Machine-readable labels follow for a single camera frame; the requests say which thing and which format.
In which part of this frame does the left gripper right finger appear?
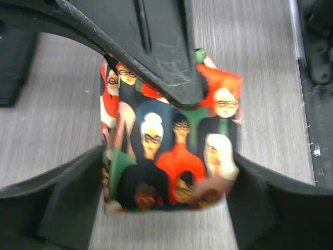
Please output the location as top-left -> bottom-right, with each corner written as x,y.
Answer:
227,153 -> 332,250

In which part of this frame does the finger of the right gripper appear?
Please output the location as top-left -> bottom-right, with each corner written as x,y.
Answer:
1,0 -> 203,108

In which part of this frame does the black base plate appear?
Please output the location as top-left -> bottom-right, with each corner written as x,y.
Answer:
289,1 -> 332,189

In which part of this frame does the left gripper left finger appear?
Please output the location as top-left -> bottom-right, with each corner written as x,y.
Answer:
1,146 -> 103,249

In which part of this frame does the black placemat cloth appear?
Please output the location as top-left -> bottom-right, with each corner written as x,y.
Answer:
1,25 -> 38,107

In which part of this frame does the red floral patterned tie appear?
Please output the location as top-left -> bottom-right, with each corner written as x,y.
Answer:
100,48 -> 242,215

